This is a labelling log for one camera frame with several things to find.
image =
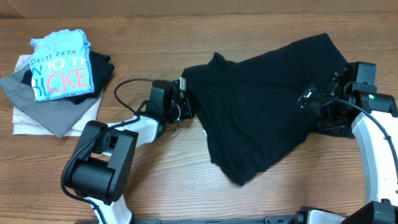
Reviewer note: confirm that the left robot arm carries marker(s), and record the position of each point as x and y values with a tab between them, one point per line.
99	169

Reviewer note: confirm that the grey folded shirt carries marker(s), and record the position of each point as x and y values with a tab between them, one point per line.
58	116

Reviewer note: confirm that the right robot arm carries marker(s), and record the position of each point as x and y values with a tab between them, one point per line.
355	109

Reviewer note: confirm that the light blue printed folded shirt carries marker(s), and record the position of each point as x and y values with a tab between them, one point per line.
61	40

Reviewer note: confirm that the black folded shirt in stack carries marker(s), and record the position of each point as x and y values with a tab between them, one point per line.
101	70

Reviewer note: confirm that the black t-shirt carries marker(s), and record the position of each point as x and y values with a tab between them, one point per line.
250	109

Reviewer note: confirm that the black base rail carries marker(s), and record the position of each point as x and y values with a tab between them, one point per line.
275	219

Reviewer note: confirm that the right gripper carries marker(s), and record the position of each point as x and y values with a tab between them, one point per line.
339	125

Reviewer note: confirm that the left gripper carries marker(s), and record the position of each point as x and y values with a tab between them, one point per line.
187	108

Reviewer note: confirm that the white folded cloth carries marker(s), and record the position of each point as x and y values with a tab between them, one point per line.
25	125

